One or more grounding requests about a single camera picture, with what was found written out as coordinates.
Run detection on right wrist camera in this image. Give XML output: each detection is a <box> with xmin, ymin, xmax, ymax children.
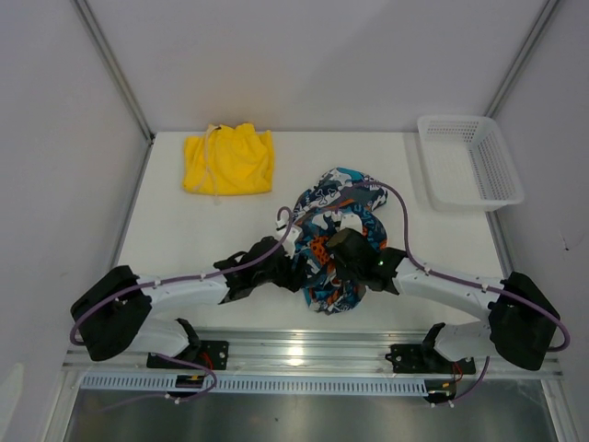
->
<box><xmin>332</xmin><ymin>211</ymin><xmax>363</xmax><ymax>234</ymax></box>

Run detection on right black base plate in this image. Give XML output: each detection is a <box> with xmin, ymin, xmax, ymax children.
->
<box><xmin>385</xmin><ymin>343</ymin><xmax>476</xmax><ymax>375</ymax></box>

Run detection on left aluminium frame post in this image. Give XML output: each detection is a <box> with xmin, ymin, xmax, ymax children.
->
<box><xmin>71</xmin><ymin>0</ymin><xmax>156</xmax><ymax>142</ymax></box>

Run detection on aluminium mounting rail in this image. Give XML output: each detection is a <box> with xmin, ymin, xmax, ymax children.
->
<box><xmin>61</xmin><ymin>329</ymin><xmax>563</xmax><ymax>380</ymax></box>

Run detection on yellow shorts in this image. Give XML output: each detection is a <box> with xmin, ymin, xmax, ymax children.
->
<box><xmin>181</xmin><ymin>122</ymin><xmax>275</xmax><ymax>198</ymax></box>

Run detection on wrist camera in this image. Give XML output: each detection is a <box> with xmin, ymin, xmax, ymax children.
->
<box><xmin>274</xmin><ymin>214</ymin><xmax>301</xmax><ymax>258</ymax></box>
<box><xmin>332</xmin><ymin>211</ymin><xmax>363</xmax><ymax>234</ymax></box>

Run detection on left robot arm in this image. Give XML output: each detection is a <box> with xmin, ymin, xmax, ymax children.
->
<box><xmin>70</xmin><ymin>237</ymin><xmax>306</xmax><ymax>368</ymax></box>

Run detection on aluminium frame post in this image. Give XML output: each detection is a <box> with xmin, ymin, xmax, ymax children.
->
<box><xmin>484</xmin><ymin>0</ymin><xmax>565</xmax><ymax>119</ymax></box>
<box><xmin>71</xmin><ymin>0</ymin><xmax>156</xmax><ymax>142</ymax></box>

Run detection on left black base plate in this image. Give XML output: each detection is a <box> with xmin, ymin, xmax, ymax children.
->
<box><xmin>146</xmin><ymin>341</ymin><xmax>229</xmax><ymax>370</ymax></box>

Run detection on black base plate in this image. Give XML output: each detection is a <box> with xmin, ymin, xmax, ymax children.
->
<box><xmin>146</xmin><ymin>341</ymin><xmax>229</xmax><ymax>370</ymax></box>
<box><xmin>385</xmin><ymin>343</ymin><xmax>476</xmax><ymax>375</ymax></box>

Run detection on white slotted cable duct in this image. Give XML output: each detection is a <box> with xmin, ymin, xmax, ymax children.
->
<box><xmin>79</xmin><ymin>372</ymin><xmax>451</xmax><ymax>397</ymax></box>

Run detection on right aluminium frame post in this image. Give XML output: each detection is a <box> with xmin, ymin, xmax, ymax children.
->
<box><xmin>484</xmin><ymin>0</ymin><xmax>565</xmax><ymax>119</ymax></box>

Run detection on white plastic basket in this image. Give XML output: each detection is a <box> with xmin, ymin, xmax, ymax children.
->
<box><xmin>417</xmin><ymin>115</ymin><xmax>525</xmax><ymax>212</ymax></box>

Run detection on patterned blue orange shorts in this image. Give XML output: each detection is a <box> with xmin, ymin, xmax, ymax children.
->
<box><xmin>294</xmin><ymin>168</ymin><xmax>388</xmax><ymax>315</ymax></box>

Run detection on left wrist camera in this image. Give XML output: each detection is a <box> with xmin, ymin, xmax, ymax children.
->
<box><xmin>274</xmin><ymin>214</ymin><xmax>301</xmax><ymax>258</ymax></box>

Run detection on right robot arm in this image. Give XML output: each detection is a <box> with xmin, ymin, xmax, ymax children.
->
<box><xmin>326</xmin><ymin>228</ymin><xmax>560</xmax><ymax>372</ymax></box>

